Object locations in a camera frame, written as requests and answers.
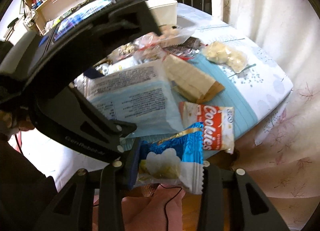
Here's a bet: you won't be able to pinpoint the patterned white teal tablecloth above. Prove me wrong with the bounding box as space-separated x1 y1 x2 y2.
106 4 293 140

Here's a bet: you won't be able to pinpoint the clear bag brown nut clusters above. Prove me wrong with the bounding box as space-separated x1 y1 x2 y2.
108 42 138 63

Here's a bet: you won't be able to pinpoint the clear bag yellow puffs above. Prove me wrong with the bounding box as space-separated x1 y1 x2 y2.
202 41 248 73

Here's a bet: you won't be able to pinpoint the beige wafer cracker packet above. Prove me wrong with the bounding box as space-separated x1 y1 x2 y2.
162 54 225 104

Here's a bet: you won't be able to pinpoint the blue white snack packet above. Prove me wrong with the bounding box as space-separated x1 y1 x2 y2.
135 122 204 195

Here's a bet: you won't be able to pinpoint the large white blue snack bag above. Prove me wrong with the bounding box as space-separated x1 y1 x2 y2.
75 59 183 138

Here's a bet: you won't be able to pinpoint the white floral curtain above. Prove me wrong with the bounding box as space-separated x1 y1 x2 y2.
212 0 319 230

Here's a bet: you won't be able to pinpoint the red dark candy wrappers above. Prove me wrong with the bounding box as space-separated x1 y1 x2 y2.
133 33 203 63

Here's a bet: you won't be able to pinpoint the red white cookies packet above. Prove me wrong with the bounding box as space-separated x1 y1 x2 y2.
179 102 234 154

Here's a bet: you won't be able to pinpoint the white plastic storage bin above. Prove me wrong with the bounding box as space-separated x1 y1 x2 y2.
146 0 178 26

